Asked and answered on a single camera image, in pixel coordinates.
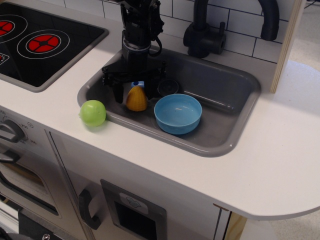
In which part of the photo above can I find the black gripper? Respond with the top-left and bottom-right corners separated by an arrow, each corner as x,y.
101,47 -> 167,104

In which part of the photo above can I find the yellow toy corn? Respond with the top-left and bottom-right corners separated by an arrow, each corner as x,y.
126,86 -> 148,112

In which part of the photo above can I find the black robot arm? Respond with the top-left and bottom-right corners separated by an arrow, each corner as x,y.
101,0 -> 167,103

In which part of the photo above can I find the blue plastic bowl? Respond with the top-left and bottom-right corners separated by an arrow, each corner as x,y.
154,93 -> 202,135

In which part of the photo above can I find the grey sink basin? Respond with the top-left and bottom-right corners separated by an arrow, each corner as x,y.
77,49 -> 261,158

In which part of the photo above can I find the green plastic ball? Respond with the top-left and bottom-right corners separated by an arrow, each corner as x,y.
78,100 -> 107,127

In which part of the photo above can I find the dark grey toy faucet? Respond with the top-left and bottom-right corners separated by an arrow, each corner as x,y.
183,0 -> 280,59

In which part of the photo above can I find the black toy stovetop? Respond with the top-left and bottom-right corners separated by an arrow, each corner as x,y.
0,1 -> 109,93

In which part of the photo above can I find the grey dispenser panel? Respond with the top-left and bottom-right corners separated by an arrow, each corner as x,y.
100,179 -> 168,240

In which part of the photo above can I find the grey oven knob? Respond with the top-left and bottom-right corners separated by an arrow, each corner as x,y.
0,120 -> 26,143

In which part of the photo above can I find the blue handled toy pan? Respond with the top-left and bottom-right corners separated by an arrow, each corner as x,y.
131,78 -> 180,98

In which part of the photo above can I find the grey oven door handle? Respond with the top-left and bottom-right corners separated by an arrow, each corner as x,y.
0,150 -> 20,164

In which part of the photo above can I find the black cabinet door handle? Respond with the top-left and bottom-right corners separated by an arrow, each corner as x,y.
78,189 -> 101,230

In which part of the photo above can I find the wooden side post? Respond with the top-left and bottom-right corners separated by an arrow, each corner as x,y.
269,0 -> 306,94

